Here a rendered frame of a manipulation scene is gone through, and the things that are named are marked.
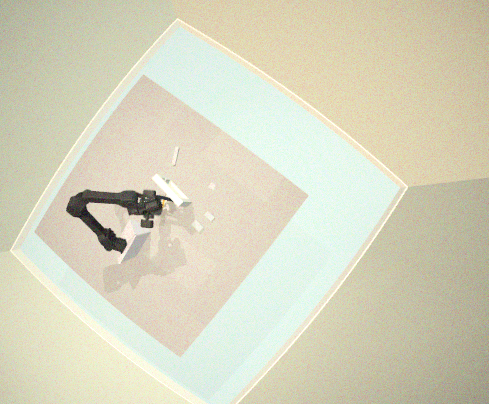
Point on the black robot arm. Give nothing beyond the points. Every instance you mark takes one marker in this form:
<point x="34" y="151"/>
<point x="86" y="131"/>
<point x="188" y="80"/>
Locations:
<point x="126" y="199"/>

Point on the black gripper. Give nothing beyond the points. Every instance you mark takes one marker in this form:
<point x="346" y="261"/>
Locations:
<point x="146" y="223"/>

